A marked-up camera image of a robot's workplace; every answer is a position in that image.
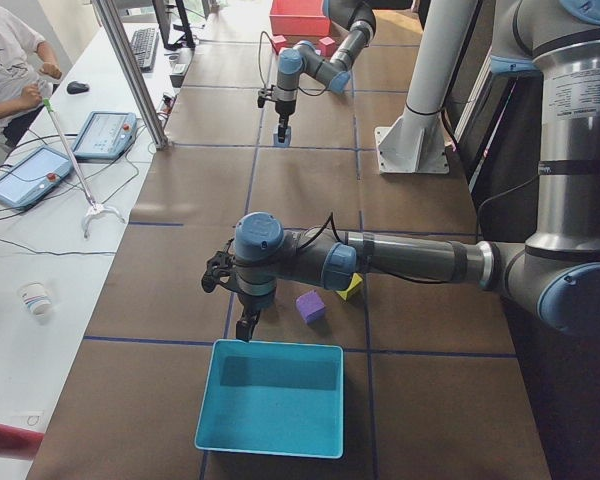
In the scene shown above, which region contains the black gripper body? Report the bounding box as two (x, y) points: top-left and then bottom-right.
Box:
(275, 99), (296, 120)
(238, 292), (275, 316)

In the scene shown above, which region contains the light blue foam block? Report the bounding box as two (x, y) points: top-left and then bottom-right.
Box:
(273, 126), (292, 148)

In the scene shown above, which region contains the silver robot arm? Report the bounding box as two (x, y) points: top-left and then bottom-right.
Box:
(258, 1), (376, 147)
(223, 1), (600, 341)

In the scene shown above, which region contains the purple foam block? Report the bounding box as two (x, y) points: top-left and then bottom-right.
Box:
(295, 290), (326, 324)

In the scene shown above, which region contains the red foam block left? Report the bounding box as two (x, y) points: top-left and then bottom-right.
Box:
(270, 35), (287, 55)

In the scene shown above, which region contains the red foam block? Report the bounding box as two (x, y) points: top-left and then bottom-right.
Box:
(318, 37), (337, 58)
(270, 35), (287, 55)

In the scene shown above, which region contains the red foam block right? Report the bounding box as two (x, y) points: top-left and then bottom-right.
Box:
(318, 37), (337, 58)

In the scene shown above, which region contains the blue tray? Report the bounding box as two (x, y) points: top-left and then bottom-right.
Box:
(194, 339), (344, 459)

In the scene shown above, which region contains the pink red tray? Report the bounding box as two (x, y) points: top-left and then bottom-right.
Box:
(269, 0), (331, 37)

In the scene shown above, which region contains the yellow foam block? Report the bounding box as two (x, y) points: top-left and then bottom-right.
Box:
(336, 273), (363, 301)

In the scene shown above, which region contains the white pole with base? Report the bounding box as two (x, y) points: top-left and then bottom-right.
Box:
(375, 0), (478, 174)

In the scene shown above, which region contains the black keyboard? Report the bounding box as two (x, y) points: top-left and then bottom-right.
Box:
(130, 27), (158, 72)

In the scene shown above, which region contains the black monitor stand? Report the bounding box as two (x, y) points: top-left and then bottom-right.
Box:
(152, 0), (196, 51)

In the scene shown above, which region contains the teach pendant far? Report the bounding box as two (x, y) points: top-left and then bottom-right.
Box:
(72, 111), (137, 163)

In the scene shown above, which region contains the teach pendant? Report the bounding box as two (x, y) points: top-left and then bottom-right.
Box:
(72, 111), (137, 163)
(0, 146), (73, 209)

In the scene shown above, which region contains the reacher grabber stick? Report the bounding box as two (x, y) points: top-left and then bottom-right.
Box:
(42, 98), (126, 238)

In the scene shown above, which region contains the black computer mouse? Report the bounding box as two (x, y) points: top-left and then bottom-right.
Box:
(66, 81), (90, 95)

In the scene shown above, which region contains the paper cup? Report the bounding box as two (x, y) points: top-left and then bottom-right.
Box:
(17, 282), (52, 316)

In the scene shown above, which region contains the teach pendant near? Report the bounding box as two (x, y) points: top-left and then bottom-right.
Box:
(0, 146), (73, 209)

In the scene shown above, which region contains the red cylinder object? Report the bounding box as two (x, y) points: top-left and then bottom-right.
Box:
(0, 424), (44, 460)

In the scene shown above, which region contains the seated person white shirt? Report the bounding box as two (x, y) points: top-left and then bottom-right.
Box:
(0, 6), (62, 146)

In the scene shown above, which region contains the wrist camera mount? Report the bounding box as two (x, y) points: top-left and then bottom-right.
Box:
(201, 238), (240, 293)
(257, 85), (276, 109)

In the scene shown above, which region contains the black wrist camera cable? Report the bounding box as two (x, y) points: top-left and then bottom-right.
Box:
(257, 30), (331, 99)

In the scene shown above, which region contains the aluminium frame post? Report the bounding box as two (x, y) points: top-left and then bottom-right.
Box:
(92, 0), (169, 150)

